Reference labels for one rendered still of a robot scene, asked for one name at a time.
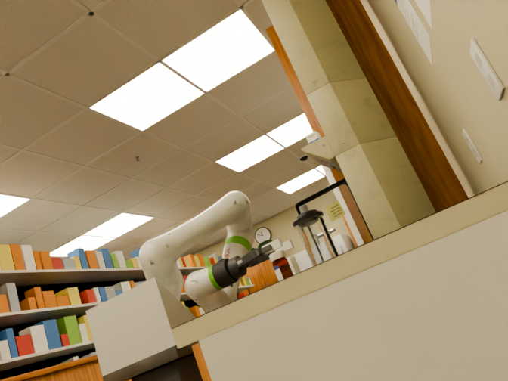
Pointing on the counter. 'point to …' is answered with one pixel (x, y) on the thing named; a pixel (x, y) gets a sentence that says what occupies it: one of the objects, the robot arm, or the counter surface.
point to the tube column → (313, 42)
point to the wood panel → (407, 113)
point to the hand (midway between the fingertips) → (282, 244)
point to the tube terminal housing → (370, 156)
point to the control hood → (320, 151)
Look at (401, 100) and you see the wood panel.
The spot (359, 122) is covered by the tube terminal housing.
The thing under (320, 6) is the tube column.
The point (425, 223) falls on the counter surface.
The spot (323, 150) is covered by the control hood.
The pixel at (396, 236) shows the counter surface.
